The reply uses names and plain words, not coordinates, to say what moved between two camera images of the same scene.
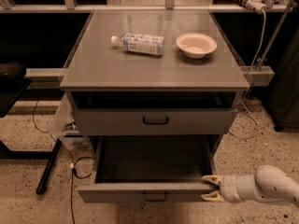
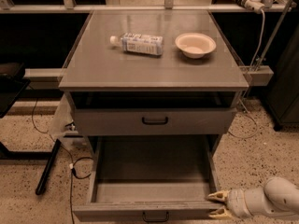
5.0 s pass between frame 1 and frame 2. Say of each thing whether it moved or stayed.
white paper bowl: stayed
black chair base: stayed
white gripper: moved
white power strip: stayed
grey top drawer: stayed
